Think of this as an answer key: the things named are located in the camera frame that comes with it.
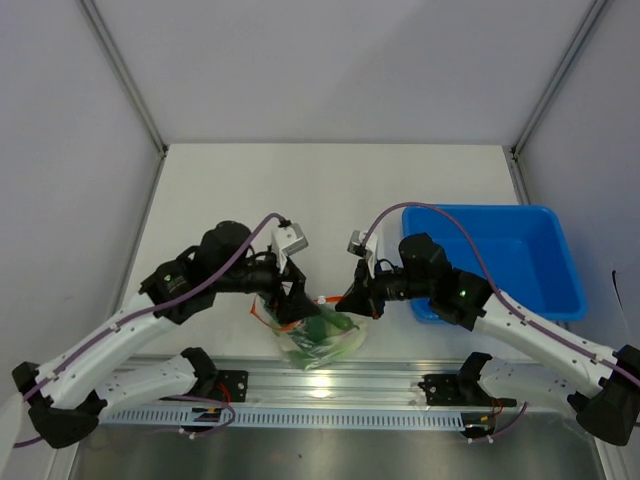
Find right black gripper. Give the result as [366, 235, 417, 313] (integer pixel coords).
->
[335, 256, 433, 320]

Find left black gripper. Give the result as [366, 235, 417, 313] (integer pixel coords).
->
[214, 249, 321, 323]

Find clear zip bag orange zipper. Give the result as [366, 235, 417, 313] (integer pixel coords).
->
[250, 296, 368, 370]

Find green lettuce head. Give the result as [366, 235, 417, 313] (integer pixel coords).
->
[278, 324, 367, 370]

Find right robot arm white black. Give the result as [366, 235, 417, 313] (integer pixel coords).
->
[335, 231, 639, 446]

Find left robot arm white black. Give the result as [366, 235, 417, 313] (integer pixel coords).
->
[12, 215, 320, 449]

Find blue plastic bin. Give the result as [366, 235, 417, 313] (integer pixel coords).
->
[402, 205, 588, 323]

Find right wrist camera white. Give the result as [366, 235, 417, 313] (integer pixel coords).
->
[347, 230, 379, 277]

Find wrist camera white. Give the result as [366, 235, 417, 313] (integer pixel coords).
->
[347, 230, 379, 277]
[271, 223, 308, 274]

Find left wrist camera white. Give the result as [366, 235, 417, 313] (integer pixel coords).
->
[271, 223, 308, 274]

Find aluminium mounting rail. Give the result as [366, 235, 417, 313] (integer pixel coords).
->
[114, 354, 614, 414]

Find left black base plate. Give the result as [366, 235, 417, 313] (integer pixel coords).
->
[210, 370, 249, 403]

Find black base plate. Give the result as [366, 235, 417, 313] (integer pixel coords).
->
[210, 370, 249, 403]
[418, 373, 517, 408]

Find white slotted cable duct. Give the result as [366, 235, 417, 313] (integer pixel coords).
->
[105, 405, 465, 432]

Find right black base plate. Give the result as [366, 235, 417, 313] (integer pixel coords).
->
[418, 373, 517, 408]

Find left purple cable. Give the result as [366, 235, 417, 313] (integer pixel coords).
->
[12, 212, 291, 449]

